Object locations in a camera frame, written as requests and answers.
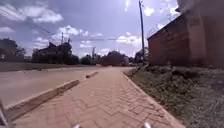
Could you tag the red brick path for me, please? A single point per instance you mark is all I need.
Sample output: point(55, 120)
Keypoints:
point(106, 96)

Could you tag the utility pole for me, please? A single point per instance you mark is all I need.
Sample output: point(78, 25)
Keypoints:
point(142, 30)

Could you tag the row of trees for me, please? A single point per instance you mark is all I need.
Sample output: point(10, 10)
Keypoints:
point(66, 57)

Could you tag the robot's own part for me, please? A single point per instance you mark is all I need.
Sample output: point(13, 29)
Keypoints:
point(77, 126)
point(146, 125)

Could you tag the grass verge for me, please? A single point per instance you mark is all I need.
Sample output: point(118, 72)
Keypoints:
point(186, 93)

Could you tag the concrete kerb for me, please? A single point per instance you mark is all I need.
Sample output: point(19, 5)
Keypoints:
point(40, 98)

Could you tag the red brick wall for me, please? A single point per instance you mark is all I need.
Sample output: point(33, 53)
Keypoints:
point(186, 40)

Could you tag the low concrete wall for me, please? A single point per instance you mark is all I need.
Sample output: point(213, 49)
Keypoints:
point(30, 66)

